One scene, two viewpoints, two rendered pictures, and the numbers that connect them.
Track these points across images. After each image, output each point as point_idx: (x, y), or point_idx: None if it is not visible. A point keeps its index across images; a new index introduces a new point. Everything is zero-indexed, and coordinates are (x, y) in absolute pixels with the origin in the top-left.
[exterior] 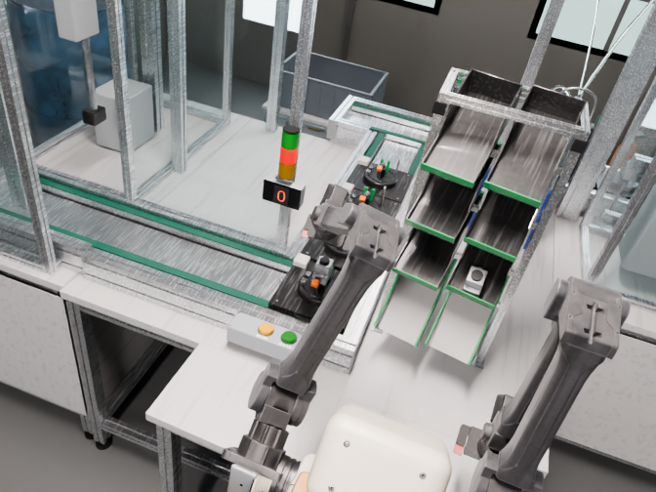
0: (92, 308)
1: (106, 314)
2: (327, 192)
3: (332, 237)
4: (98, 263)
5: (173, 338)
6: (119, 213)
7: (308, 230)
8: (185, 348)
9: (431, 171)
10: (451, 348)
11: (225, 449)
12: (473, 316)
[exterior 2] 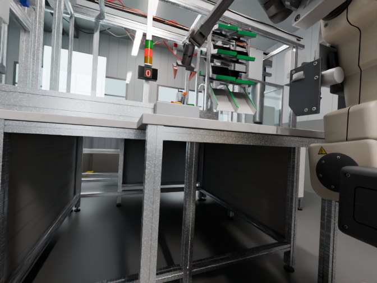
0: (24, 119)
1: (44, 121)
2: (185, 40)
3: (190, 63)
4: (30, 90)
5: (114, 124)
6: None
7: (178, 63)
8: (123, 136)
9: (223, 26)
10: (244, 112)
11: None
12: (242, 103)
